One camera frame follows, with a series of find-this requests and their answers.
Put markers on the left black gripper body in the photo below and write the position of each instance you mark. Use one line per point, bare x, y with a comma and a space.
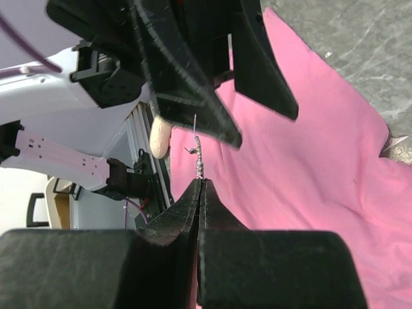
110, 64

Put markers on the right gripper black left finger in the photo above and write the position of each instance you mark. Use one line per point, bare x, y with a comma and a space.
153, 267

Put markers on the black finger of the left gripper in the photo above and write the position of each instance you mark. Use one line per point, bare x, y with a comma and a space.
256, 72
179, 86

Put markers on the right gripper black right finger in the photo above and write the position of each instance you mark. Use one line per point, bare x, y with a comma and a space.
243, 268

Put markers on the pink t-shirt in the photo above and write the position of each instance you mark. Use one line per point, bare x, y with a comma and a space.
323, 171

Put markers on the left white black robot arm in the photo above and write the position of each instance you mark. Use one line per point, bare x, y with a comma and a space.
59, 114

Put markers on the white daikon radish toy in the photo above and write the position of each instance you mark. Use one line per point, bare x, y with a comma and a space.
160, 135

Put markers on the aluminium rail frame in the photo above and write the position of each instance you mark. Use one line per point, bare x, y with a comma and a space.
138, 130

